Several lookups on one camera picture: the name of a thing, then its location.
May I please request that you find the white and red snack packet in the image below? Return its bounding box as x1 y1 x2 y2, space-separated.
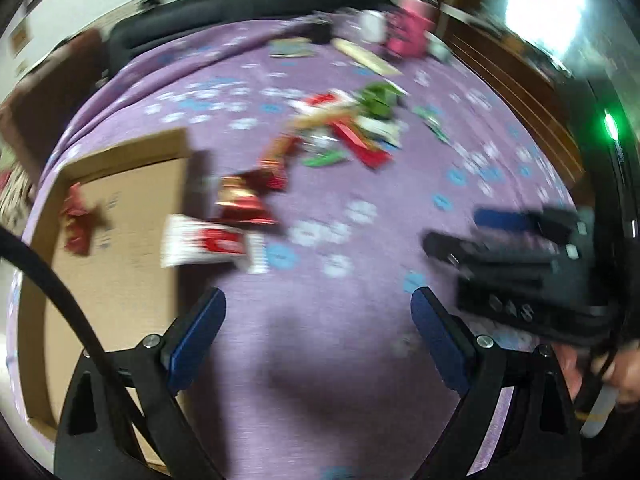
160 214 271 275

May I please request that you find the long red snack bar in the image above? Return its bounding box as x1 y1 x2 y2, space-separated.
332 120 393 170

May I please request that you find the green printed card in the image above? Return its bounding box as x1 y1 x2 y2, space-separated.
269 39 316 58

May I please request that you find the small red gold snack bar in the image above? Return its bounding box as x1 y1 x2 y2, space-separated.
260 132 301 191

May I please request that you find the dark red foil snack packet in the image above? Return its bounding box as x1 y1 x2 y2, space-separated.
215 170 278 228

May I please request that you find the black cable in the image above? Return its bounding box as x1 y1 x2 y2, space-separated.
0 227 168 480

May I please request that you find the black sofa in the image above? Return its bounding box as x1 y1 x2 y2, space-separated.
107 0 388 68

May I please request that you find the pink bottle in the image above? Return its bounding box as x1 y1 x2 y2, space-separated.
385 0 441 58

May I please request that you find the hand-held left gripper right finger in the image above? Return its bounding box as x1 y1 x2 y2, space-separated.
410 287 583 480

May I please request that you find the purple floral tablecloth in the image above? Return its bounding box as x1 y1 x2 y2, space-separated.
10 7 588 480

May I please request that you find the cardboard box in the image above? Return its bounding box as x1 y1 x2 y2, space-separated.
17 127 201 471

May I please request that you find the white cup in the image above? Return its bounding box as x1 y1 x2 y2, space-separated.
359 9 388 43

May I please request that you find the floral blanket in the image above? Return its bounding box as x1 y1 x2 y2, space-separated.
0 150 38 231

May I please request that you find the long beige box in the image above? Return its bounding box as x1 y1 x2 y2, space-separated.
332 37 403 76

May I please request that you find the brown armchair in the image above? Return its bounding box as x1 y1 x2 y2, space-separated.
0 27 106 181

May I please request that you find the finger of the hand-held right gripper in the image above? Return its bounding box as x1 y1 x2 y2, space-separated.
422 230 576 281
472 205 593 246

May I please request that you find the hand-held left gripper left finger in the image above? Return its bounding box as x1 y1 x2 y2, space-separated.
54 287 227 480

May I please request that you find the small green candy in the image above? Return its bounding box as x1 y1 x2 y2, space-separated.
415 106 451 143

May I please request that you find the clear green-edged snack packet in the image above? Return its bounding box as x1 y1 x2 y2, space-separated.
302 150 348 168

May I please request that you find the brown wall label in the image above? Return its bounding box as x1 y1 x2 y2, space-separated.
10 22 31 53

